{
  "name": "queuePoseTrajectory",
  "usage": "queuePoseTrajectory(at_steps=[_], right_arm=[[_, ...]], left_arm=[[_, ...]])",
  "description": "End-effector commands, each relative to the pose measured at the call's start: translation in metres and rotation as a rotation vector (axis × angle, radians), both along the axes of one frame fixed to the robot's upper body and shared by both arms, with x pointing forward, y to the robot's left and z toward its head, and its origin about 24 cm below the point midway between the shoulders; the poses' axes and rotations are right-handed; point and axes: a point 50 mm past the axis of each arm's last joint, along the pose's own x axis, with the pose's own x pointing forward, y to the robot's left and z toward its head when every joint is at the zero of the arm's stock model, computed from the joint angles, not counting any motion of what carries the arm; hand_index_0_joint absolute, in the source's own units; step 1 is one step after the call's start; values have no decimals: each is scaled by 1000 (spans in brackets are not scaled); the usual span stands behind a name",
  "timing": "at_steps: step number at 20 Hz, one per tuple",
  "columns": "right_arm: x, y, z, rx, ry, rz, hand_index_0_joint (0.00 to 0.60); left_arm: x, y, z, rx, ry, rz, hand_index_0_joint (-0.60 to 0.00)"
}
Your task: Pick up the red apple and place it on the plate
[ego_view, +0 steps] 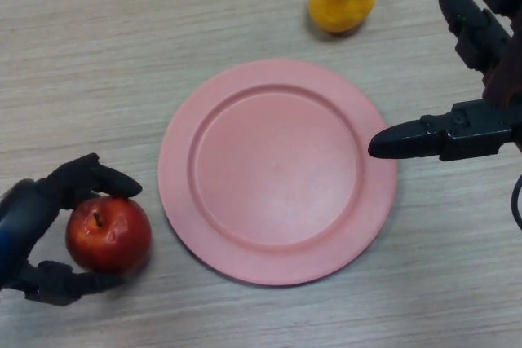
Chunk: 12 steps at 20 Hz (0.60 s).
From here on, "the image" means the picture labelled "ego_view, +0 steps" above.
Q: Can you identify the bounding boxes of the pink round plate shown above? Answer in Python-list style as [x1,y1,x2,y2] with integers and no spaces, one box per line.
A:
[157,59,399,287]

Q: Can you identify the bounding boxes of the red apple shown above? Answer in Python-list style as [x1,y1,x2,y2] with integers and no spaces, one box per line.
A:
[64,196,153,274]

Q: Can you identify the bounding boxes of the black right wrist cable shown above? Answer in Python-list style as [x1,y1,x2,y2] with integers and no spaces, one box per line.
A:
[509,174,522,229]

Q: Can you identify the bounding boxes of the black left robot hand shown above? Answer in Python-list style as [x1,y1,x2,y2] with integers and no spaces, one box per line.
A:
[0,152,143,307]

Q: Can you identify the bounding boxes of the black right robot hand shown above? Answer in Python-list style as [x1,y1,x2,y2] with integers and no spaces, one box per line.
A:
[368,0,522,162]

